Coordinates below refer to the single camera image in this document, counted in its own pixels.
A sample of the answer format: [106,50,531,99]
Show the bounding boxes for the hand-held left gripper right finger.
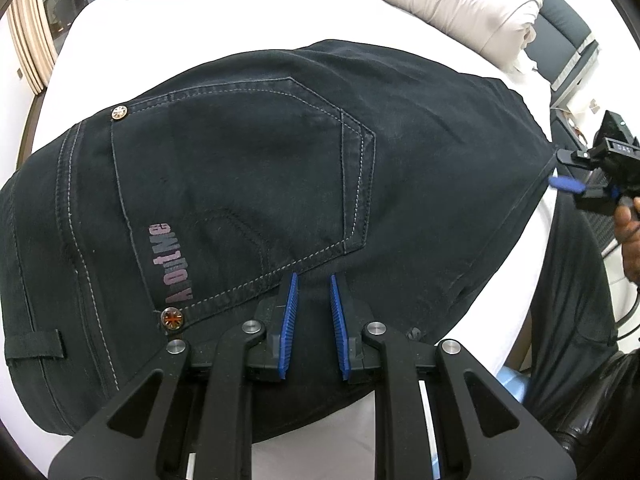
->
[327,274,592,480]

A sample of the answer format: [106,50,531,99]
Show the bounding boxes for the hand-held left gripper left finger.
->
[47,272,301,480]

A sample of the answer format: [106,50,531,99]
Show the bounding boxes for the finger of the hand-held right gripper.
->
[556,147,594,169]
[549,175,623,201]

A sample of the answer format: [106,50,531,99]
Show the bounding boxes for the black pants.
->
[0,39,562,450]

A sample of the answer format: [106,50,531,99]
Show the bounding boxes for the person's right hand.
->
[614,196,640,283]

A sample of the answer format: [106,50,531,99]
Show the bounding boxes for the grey ribbed panel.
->
[584,170,626,253]

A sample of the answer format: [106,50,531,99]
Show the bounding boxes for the person's leg in dark trousers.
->
[522,187,618,441]

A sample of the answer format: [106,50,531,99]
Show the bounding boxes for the grey padded headboard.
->
[529,0,601,92]

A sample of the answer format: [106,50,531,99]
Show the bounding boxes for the light blue round object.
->
[497,365,532,405]

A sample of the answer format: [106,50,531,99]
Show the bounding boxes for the beige duvet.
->
[347,0,546,75]

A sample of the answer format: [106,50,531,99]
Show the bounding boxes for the black leather shoe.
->
[552,352,640,463]

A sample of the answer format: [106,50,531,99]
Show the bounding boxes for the white bed sheet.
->
[0,0,568,480]

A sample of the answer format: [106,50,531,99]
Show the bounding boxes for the striped beige curtain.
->
[7,0,57,96]

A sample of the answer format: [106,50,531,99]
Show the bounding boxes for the black cable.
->
[607,287,640,347]

